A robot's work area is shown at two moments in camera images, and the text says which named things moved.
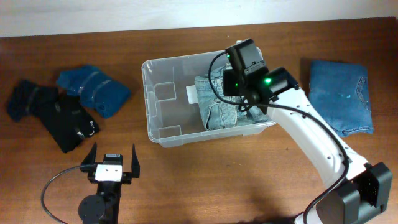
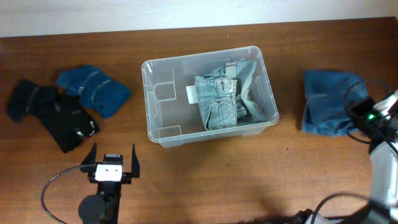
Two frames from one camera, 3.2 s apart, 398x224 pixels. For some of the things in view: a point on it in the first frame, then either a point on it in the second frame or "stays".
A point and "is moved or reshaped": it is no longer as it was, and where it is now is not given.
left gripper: (87, 163) stays
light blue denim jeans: (219, 111) stays
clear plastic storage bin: (184, 102) stays
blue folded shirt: (99, 93) stays
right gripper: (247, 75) -> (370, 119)
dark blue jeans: (339, 94) is moved or reshaped
